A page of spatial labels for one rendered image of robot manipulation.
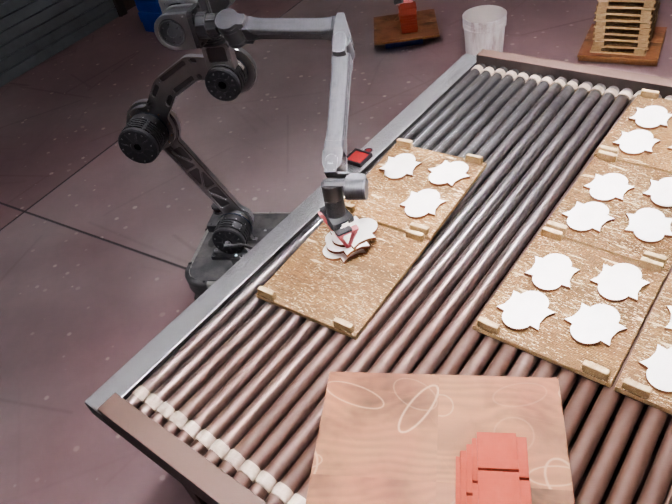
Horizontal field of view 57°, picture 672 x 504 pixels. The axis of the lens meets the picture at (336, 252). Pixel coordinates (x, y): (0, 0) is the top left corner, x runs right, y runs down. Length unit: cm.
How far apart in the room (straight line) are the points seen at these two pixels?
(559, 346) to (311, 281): 70
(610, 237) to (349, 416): 93
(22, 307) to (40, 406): 74
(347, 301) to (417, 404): 46
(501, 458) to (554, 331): 57
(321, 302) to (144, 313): 172
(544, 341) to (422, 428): 43
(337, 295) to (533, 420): 66
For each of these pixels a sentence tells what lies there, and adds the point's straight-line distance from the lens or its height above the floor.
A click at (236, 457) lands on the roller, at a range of 152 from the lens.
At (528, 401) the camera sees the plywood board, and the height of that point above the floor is 104.
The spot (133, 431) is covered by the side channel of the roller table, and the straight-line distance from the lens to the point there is 163.
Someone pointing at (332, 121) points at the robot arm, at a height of 128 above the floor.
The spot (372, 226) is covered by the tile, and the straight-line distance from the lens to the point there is 185.
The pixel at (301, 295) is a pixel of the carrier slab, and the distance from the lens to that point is 176.
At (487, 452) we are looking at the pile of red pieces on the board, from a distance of 114.
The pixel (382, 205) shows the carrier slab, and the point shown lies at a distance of 201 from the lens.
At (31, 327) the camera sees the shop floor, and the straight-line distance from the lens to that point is 360.
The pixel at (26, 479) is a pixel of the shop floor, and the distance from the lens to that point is 300.
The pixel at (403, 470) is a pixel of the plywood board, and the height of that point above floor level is 104.
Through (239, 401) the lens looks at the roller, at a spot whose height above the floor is 92.
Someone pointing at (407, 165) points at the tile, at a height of 95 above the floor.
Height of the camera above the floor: 219
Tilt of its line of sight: 42 degrees down
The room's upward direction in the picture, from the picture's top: 12 degrees counter-clockwise
